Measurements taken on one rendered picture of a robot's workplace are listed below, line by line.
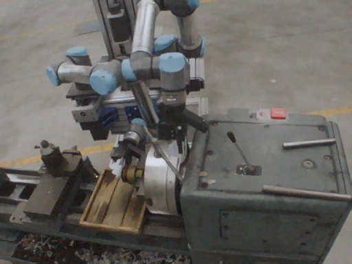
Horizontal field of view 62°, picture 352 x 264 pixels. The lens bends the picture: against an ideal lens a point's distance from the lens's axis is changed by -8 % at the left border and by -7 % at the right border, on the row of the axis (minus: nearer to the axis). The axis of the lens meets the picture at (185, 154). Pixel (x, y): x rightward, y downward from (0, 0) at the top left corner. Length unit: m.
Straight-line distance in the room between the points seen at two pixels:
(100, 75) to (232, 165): 0.68
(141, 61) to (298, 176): 0.65
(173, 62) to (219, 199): 0.46
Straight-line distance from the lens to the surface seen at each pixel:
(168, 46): 1.65
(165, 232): 1.42
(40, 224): 1.60
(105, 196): 1.60
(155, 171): 1.18
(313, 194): 1.04
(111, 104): 1.89
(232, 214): 1.10
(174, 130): 0.99
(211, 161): 1.12
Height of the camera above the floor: 2.08
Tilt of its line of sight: 45 degrees down
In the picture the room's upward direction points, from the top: 9 degrees counter-clockwise
